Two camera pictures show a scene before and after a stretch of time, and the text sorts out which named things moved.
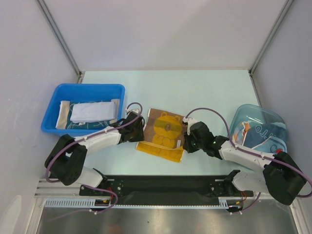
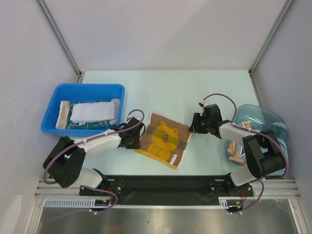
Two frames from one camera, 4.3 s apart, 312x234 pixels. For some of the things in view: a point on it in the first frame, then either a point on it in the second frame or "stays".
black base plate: [171, 189] stays
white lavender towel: [86, 111] stays
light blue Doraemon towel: [270, 138] stays
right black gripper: [188, 146] to [197, 124]
